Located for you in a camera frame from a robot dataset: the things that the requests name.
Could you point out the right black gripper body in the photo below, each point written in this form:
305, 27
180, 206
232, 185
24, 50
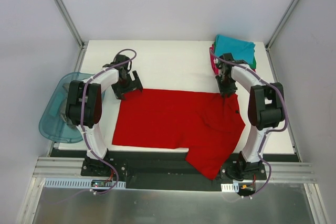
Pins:
227, 88

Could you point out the pink folded t shirt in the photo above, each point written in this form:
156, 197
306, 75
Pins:
212, 59

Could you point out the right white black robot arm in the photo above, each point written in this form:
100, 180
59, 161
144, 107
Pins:
266, 111

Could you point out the white cable duct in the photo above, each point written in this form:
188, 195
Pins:
78, 183
230, 188

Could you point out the left aluminium frame post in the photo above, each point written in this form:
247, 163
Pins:
69, 22

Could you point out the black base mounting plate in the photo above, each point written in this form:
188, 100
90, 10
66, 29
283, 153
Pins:
164, 171

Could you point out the left white cable duct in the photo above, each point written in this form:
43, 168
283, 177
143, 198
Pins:
78, 183

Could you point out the right white cable duct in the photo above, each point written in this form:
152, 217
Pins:
230, 188

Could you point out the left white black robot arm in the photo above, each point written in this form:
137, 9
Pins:
84, 105

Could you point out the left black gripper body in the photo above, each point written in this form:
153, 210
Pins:
127, 85

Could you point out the aluminium frame post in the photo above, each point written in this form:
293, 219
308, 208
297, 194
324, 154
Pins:
69, 22
284, 19

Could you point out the red t shirt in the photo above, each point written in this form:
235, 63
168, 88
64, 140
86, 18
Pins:
206, 124

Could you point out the green folded t shirt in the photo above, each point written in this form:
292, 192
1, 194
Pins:
253, 62

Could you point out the right aluminium frame post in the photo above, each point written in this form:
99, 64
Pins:
284, 19

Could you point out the teal folded t shirt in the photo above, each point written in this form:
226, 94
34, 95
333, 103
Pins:
221, 38

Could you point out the grey crumpled t shirt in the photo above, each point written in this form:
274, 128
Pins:
62, 110

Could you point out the blue plastic bin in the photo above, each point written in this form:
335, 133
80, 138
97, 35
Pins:
52, 127

